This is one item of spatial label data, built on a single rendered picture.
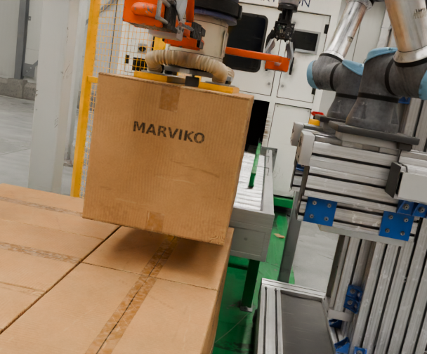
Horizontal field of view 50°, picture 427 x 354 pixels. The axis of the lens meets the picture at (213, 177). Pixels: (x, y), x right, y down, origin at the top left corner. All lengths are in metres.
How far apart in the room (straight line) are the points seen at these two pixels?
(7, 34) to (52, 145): 9.79
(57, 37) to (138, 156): 1.69
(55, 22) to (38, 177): 0.90
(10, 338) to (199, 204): 0.54
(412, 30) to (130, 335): 0.97
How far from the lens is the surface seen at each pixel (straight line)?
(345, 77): 1.89
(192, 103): 1.18
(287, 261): 2.57
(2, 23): 12.64
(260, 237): 1.94
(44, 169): 2.91
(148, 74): 1.35
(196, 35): 1.07
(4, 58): 12.57
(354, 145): 1.38
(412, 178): 1.30
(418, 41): 1.28
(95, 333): 1.04
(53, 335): 1.04
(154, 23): 0.86
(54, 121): 2.84
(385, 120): 1.39
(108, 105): 1.24
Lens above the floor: 1.09
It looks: 11 degrees down
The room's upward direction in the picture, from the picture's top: 9 degrees clockwise
